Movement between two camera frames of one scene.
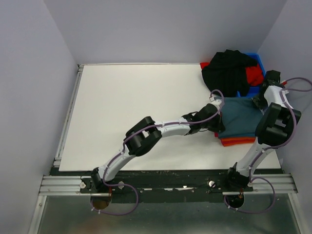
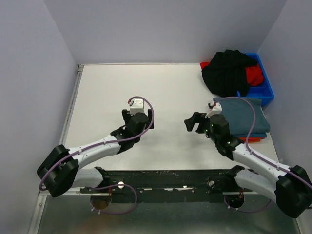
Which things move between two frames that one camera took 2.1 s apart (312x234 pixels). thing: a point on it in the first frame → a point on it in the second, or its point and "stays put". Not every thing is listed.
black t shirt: (226, 71) stays put
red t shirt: (255, 76) stays put
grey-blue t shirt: (241, 116) stays put
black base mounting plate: (164, 185) stays put
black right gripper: (256, 100) → (196, 117)
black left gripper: (219, 126) → (126, 116)
